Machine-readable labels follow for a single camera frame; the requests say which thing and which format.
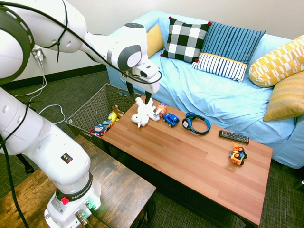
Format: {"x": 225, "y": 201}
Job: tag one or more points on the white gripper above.
{"x": 147, "y": 84}

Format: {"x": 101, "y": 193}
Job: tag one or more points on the white stuffed unicorn toy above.
{"x": 145, "y": 114}

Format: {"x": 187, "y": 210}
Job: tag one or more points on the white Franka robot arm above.
{"x": 47, "y": 142}

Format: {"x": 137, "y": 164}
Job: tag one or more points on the red toy fire truck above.
{"x": 162, "y": 109}

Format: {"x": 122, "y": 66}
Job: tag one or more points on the yellow blue plush toy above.
{"x": 113, "y": 116}

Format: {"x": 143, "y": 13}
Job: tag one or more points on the blue toy car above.
{"x": 171, "y": 119}

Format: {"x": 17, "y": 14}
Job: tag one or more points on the grey woven wicker basket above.
{"x": 95, "y": 107}

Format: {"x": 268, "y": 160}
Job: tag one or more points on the Captain America plush toy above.
{"x": 99, "y": 130}

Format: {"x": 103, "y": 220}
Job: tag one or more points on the orange toy figure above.
{"x": 237, "y": 156}

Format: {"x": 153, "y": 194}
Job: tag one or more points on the brown plush dog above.
{"x": 116, "y": 110}

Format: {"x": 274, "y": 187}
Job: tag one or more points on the orange flame pattern plush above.
{"x": 111, "y": 124}

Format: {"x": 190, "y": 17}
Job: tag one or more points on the plain yellow pillow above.
{"x": 154, "y": 40}

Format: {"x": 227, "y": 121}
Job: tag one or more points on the black white checkered pillow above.
{"x": 185, "y": 39}

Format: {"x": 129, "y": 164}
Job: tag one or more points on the light blue covered sofa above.
{"x": 213, "y": 95}

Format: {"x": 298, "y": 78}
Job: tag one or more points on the blue black headphones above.
{"x": 207, "y": 124}

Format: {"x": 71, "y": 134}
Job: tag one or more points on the red-brown wooden coffee table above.
{"x": 190, "y": 161}

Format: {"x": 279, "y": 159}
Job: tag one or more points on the dark rustic wooden stand table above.
{"x": 118, "y": 185}

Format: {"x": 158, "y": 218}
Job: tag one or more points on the blue striped pillow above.
{"x": 228, "y": 47}

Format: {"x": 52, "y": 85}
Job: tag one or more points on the black remote control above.
{"x": 234, "y": 137}

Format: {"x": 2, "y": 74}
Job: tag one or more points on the white plug charger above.
{"x": 39, "y": 55}

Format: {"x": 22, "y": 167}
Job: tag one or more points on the yellow white patterned bolster pillow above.
{"x": 275, "y": 64}

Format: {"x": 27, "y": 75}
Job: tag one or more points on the yellow orange striped pillow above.
{"x": 287, "y": 99}

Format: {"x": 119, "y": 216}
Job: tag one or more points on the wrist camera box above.
{"x": 147, "y": 69}

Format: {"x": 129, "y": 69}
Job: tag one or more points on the white wall outlet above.
{"x": 34, "y": 51}

